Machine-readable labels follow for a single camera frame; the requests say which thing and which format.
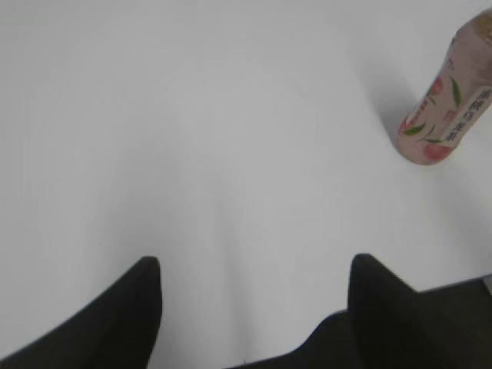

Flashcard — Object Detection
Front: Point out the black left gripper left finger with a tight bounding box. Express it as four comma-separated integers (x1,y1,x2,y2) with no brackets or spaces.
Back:
1,256,161,369

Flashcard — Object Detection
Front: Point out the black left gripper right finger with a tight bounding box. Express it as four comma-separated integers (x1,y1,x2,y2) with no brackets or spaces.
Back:
347,253,492,369

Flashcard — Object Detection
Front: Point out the pink peach tea bottle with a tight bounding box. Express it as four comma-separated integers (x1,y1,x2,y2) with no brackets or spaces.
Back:
397,8,491,165

